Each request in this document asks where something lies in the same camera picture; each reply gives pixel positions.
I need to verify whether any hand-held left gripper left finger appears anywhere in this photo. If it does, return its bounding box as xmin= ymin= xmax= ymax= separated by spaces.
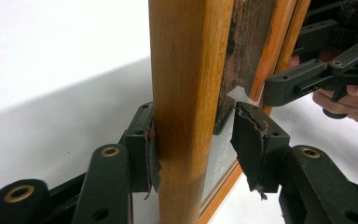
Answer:
xmin=70 ymin=101 xmax=163 ymax=224

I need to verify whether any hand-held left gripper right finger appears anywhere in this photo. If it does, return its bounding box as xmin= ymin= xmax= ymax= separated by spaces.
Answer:
xmin=229 ymin=101 xmax=358 ymax=224

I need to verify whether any wooden photo frame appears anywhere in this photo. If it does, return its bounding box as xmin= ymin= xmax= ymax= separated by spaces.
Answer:
xmin=147 ymin=0 xmax=312 ymax=224

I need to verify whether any white table sheet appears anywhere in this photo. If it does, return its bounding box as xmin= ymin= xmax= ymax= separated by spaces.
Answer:
xmin=0 ymin=0 xmax=358 ymax=224

